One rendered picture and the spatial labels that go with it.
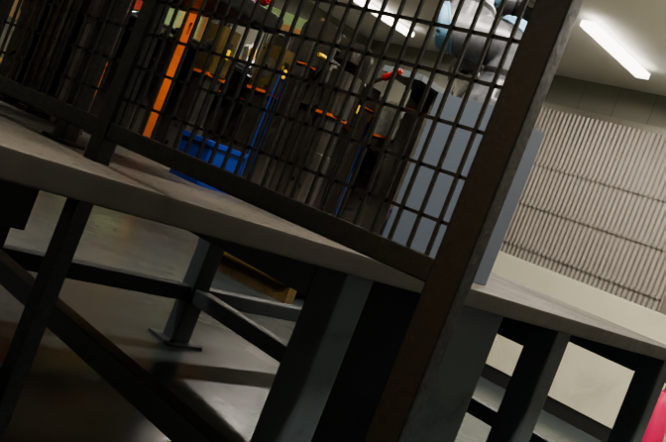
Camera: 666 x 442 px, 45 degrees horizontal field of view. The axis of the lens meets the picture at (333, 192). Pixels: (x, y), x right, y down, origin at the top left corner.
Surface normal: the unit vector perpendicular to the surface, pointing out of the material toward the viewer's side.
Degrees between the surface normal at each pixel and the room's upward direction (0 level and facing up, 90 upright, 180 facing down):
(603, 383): 90
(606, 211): 90
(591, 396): 90
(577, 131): 90
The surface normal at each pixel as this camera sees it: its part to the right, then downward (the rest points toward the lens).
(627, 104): -0.65, -0.25
